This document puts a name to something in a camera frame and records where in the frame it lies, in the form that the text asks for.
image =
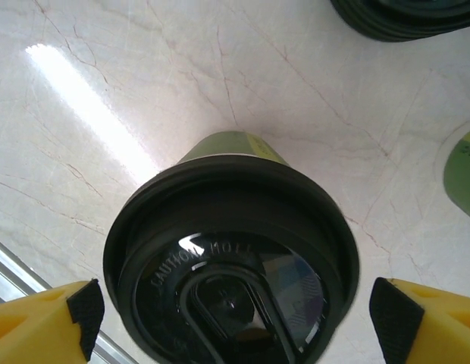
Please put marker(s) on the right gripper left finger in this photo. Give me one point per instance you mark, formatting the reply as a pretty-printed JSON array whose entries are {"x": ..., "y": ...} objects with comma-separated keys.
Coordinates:
[{"x": 34, "y": 330}]

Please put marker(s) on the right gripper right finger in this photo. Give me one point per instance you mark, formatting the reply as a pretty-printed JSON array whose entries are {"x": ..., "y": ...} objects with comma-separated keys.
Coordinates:
[{"x": 439, "y": 333}]

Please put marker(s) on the black plastic cup lid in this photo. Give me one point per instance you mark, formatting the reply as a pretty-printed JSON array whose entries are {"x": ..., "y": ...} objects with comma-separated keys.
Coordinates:
[
  {"x": 409, "y": 11},
  {"x": 227, "y": 212},
  {"x": 409, "y": 36}
]

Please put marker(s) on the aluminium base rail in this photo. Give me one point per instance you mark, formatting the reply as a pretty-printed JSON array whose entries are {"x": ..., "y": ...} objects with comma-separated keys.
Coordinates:
[{"x": 15, "y": 265}]

